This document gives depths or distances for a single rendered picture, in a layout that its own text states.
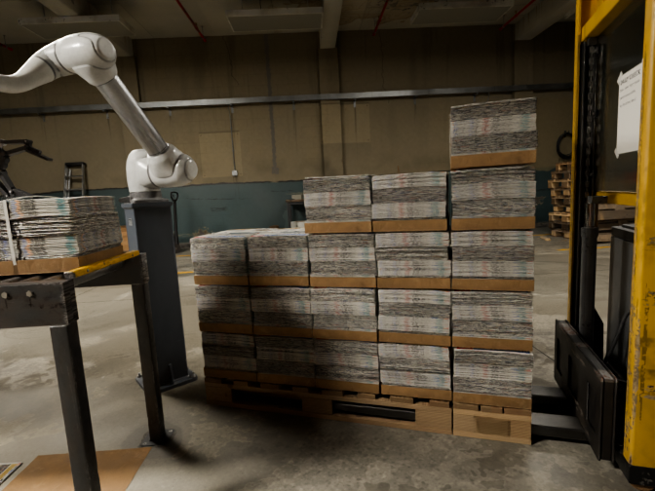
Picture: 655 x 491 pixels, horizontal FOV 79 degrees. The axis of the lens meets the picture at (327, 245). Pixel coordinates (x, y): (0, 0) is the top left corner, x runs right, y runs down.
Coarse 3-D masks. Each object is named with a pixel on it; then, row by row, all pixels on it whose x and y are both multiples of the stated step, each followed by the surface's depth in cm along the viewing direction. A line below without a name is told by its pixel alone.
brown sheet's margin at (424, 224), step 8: (448, 216) 171; (376, 224) 158; (384, 224) 157; (392, 224) 156; (400, 224) 155; (408, 224) 154; (416, 224) 153; (424, 224) 152; (432, 224) 151; (440, 224) 150; (448, 224) 172
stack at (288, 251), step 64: (256, 256) 177; (320, 256) 168; (384, 256) 159; (448, 256) 161; (256, 320) 181; (320, 320) 172; (384, 320) 162; (448, 320) 154; (256, 384) 209; (384, 384) 167; (448, 384) 158
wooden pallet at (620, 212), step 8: (600, 208) 626; (608, 208) 628; (616, 208) 626; (624, 208) 628; (600, 216) 611; (608, 216) 612; (616, 216) 613; (624, 216) 614; (632, 216) 616; (600, 224) 622; (608, 224) 623; (616, 224) 624; (600, 240) 604; (608, 240) 605
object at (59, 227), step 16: (32, 208) 118; (48, 208) 117; (64, 208) 118; (80, 208) 123; (96, 208) 132; (112, 208) 143; (32, 224) 118; (48, 224) 120; (64, 224) 118; (80, 224) 122; (96, 224) 131; (112, 224) 141; (32, 240) 119; (48, 240) 119; (64, 240) 119; (80, 240) 121; (96, 240) 131; (112, 240) 140; (32, 256) 119; (48, 256) 120; (64, 256) 120
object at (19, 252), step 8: (0, 208) 117; (8, 208) 117; (16, 208) 117; (0, 216) 117; (16, 216) 117; (0, 224) 118; (16, 224) 118; (0, 232) 118; (16, 232) 118; (8, 240) 119; (16, 240) 119; (8, 248) 119; (16, 248) 119; (24, 248) 120; (8, 256) 119; (16, 256) 119; (24, 256) 120
